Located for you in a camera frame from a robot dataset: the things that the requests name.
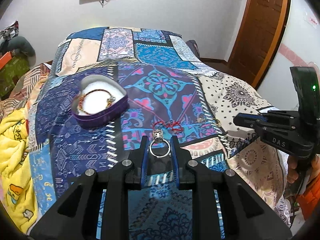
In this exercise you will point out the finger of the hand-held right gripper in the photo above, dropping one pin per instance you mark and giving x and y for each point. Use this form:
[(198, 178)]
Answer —
[(246, 121)]

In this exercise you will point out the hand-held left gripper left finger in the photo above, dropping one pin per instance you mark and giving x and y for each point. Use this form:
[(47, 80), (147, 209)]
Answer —
[(144, 158)]

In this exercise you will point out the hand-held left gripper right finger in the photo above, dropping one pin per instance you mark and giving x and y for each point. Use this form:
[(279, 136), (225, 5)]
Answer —
[(174, 158)]

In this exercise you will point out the purple heart-shaped jewelry box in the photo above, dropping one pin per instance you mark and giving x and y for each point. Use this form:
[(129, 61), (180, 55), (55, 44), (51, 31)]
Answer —
[(100, 116)]

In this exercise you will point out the person's right hand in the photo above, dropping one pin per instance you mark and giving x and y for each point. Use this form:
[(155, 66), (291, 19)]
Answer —
[(293, 170)]

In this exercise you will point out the patchwork printed bedspread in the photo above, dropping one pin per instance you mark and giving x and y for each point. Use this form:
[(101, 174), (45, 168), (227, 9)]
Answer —
[(160, 85)]

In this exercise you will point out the brown wooden door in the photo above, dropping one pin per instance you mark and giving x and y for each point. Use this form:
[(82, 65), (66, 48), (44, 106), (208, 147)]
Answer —
[(262, 27)]

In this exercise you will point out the yellow cartoon blanket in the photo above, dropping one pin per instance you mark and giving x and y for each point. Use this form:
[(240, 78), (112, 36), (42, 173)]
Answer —
[(15, 160)]

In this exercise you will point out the pink patterned blanket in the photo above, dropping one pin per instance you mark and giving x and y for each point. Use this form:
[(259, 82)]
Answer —
[(30, 80)]

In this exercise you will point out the green and orange box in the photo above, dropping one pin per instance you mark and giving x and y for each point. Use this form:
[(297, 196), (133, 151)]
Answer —
[(11, 71)]

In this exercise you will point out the grey cloth bundle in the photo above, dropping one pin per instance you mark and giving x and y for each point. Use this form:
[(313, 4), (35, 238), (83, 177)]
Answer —
[(21, 45)]

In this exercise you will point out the pink wall sticker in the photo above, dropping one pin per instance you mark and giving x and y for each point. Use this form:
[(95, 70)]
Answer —
[(312, 20)]

